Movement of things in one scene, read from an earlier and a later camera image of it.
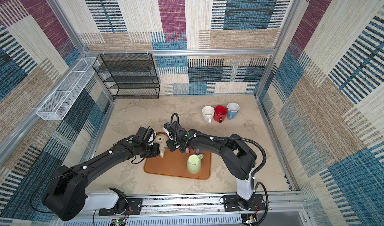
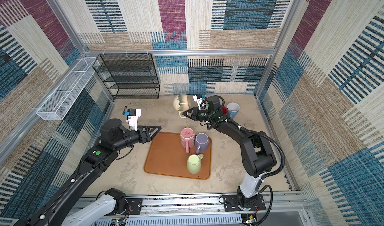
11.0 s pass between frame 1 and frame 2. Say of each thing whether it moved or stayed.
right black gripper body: moved
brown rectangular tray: stayed
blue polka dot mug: stayed
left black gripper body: moved
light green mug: stayed
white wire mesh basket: stayed
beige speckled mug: moved
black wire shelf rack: stayed
